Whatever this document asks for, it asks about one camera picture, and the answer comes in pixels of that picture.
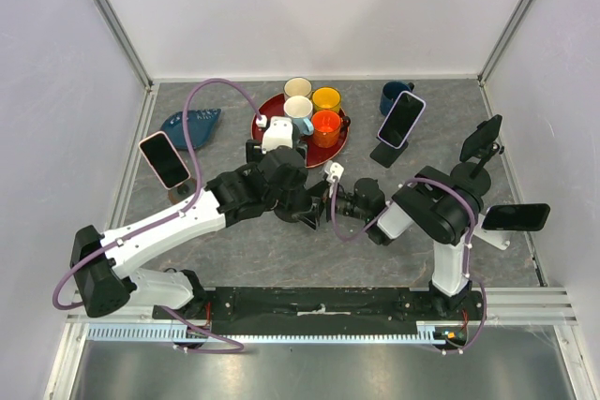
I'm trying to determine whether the pink-cased phone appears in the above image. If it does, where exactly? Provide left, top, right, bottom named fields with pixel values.
left=138, top=131, right=190, bottom=189

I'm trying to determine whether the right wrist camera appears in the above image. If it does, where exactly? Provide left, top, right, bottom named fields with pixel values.
left=323, top=160, right=344, bottom=197

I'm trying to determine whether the black round-base phone stand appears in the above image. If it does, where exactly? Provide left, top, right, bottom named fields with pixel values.
left=274, top=206, right=307, bottom=223

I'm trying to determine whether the cream mug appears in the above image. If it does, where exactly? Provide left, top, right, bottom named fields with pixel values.
left=283, top=77, right=313, bottom=99

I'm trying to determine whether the dark blue mug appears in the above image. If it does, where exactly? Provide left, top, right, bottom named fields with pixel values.
left=380, top=81, right=414, bottom=116

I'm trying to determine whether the black-cased phone far right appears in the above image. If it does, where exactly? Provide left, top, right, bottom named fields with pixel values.
left=481, top=203, right=551, bottom=231

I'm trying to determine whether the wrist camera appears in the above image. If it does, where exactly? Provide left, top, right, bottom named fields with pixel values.
left=255, top=115, right=300, bottom=154
left=323, top=160, right=344, bottom=197

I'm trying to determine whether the black flat phone stand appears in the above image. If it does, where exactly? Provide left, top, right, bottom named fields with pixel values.
left=369, top=140, right=409, bottom=169

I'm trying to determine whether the red round tray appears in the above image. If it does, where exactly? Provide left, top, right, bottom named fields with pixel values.
left=259, top=93, right=350, bottom=169

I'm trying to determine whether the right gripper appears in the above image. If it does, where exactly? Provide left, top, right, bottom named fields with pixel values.
left=292, top=179, right=369, bottom=231

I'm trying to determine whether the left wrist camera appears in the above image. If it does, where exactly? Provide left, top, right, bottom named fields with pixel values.
left=255, top=115, right=300, bottom=154

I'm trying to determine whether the blue leaf-shaped dish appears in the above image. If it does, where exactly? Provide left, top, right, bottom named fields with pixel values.
left=159, top=109, right=221, bottom=151

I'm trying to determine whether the orange mug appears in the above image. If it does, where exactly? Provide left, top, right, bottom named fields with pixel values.
left=311, top=110, right=351, bottom=148

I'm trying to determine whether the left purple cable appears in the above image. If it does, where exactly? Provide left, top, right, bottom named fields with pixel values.
left=51, top=77, right=268, bottom=355

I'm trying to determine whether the wooden-base phone stand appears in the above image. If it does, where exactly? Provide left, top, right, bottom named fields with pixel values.
left=168, top=177, right=197, bottom=204

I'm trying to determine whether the grey cable duct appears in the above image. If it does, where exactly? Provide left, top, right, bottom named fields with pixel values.
left=86, top=322, right=456, bottom=345

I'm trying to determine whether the lilac-cased phone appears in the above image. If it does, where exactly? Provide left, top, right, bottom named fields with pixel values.
left=377, top=91, right=426, bottom=149

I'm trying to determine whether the light blue mug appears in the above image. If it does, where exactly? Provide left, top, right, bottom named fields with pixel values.
left=283, top=96, right=314, bottom=136

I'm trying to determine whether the black phone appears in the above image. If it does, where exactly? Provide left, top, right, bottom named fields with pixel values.
left=245, top=139, right=265, bottom=165
left=459, top=114, right=503, bottom=162

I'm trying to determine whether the yellow mug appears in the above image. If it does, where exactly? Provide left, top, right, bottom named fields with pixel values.
left=311, top=86, right=341, bottom=113

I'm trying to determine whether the purple cable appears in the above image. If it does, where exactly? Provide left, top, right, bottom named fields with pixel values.
left=330, top=177, right=488, bottom=357
left=51, top=77, right=268, bottom=355

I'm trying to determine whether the black mounting base plate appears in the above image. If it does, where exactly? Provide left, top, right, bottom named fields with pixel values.
left=178, top=287, right=483, bottom=336

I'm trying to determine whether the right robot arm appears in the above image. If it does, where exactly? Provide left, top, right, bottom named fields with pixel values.
left=292, top=164, right=485, bottom=319

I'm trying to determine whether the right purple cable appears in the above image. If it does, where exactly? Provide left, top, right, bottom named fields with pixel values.
left=330, top=177, right=488, bottom=357

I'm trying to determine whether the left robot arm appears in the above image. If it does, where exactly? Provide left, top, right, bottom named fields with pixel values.
left=70, top=146, right=308, bottom=318

